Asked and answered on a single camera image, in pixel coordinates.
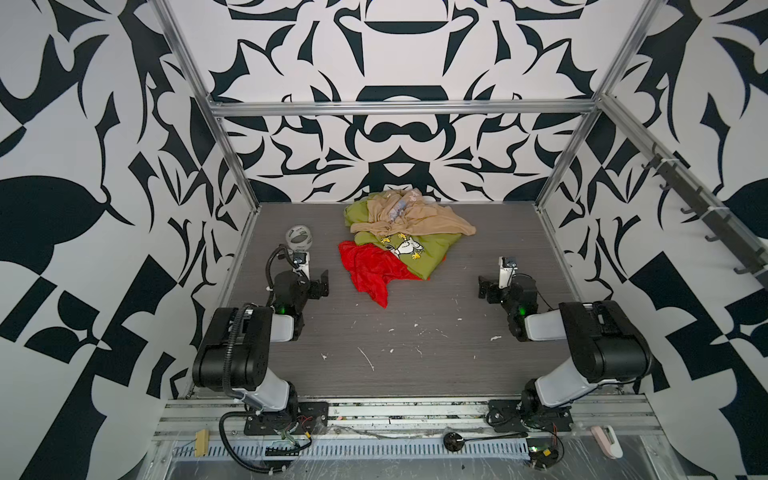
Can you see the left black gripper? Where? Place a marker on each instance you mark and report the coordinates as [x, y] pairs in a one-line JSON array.
[[313, 286]]

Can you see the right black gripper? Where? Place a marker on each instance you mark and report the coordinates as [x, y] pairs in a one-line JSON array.
[[495, 290]]

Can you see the red cloth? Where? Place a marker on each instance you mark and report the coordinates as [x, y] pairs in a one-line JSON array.
[[371, 269]]

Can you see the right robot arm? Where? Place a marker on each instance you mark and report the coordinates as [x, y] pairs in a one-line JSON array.
[[605, 348]]

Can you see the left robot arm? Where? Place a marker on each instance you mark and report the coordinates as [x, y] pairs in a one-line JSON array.
[[233, 356]]

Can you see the beige cloth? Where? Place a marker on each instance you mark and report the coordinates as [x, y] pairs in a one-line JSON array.
[[404, 212]]

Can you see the green printed shirt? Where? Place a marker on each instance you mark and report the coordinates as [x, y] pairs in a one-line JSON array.
[[421, 254]]

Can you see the pink white handheld device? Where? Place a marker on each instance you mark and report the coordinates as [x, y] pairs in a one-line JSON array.
[[608, 441]]

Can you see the yellow sponge block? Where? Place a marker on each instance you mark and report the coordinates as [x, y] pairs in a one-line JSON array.
[[201, 443]]

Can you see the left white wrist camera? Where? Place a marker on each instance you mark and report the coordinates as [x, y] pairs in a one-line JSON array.
[[300, 261]]

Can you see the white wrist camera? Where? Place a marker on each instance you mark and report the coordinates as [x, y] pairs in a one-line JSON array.
[[300, 261], [507, 269]]

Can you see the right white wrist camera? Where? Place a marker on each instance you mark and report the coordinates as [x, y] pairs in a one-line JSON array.
[[507, 269]]

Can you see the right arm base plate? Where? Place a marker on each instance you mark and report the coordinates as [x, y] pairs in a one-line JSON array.
[[507, 416]]

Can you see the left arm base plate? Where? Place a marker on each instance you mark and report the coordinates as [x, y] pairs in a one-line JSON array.
[[304, 416]]

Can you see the black round puck with cable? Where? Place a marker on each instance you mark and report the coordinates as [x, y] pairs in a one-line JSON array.
[[455, 442]]

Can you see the white slotted cable duct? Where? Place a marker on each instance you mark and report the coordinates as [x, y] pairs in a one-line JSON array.
[[391, 449]]

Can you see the aluminium frame rails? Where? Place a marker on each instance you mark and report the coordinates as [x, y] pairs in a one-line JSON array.
[[602, 103]]

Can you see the wall hook rack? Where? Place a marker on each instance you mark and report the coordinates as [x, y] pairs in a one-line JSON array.
[[701, 203]]

